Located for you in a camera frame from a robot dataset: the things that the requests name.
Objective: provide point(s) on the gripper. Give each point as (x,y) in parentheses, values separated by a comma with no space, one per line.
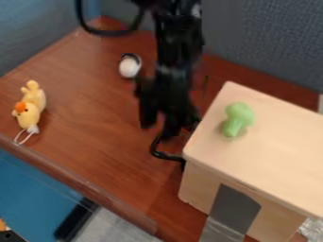
(172,85)

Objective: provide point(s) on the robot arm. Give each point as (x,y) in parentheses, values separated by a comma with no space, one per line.
(176,34)

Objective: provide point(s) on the white and black toy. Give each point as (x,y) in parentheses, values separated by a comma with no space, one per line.
(128,66)

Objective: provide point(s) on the green toy broccoli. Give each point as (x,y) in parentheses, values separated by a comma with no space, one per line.
(237,119)

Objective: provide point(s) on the cabinet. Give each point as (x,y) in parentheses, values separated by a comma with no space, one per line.
(260,157)

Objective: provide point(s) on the grey tape strip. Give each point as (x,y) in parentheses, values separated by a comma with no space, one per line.
(233,211)

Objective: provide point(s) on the yellow plush chick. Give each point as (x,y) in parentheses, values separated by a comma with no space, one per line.
(29,110)

